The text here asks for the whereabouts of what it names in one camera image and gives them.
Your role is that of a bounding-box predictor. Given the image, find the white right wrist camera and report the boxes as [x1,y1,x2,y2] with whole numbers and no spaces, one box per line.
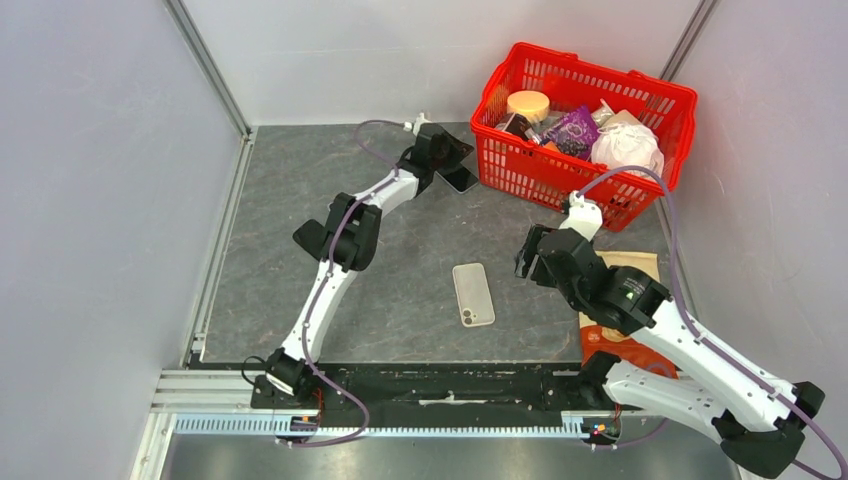
[559,191,603,241]

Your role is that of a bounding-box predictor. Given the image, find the beige phone case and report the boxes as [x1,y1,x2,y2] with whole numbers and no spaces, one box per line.
[452,263,496,328]

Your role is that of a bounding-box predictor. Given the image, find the red plastic shopping basket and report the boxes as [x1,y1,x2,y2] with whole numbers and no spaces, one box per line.
[471,42,697,209]

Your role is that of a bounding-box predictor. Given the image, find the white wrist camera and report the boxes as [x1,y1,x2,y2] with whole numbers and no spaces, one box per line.
[403,112,431,136]
[559,191,603,241]

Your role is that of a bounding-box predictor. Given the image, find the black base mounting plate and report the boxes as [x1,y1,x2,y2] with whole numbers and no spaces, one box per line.
[250,362,614,428]

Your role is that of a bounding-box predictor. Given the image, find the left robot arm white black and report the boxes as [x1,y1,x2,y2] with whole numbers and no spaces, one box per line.
[264,121,474,409]

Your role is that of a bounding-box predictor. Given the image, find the purple cable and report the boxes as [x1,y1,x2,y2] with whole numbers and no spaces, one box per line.
[278,119,415,450]
[572,165,848,480]

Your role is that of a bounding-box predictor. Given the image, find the purple snack packet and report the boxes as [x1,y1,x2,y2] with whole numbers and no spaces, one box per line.
[541,105,600,160]

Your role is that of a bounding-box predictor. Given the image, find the black smartphone near basket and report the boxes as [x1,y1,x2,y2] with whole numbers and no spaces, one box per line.
[438,166,479,194]

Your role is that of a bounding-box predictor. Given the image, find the aluminium frame rail front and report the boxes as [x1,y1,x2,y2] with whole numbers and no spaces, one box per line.
[152,363,659,441]

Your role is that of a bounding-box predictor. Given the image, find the cassava chips bag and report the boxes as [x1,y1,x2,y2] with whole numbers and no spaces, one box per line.
[578,251,678,379]

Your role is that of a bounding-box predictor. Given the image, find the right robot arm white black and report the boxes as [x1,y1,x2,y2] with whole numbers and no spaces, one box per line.
[516,224,826,479]

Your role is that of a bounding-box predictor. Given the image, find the white plastic bag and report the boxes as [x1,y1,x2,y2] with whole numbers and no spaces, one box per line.
[590,123,665,176]

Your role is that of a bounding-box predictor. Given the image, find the black phone case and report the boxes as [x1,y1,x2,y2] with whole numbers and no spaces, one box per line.
[292,219,330,262]

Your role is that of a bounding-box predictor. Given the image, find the yellow lid jar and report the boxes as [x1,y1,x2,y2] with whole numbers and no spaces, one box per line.
[506,90,550,124]

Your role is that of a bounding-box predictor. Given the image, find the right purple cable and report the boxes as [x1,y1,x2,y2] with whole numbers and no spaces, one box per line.
[572,165,848,480]

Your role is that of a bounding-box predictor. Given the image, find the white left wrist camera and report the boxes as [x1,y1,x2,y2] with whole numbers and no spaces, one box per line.
[403,112,431,136]

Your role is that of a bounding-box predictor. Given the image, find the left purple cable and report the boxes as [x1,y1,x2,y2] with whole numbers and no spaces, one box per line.
[278,119,415,450]

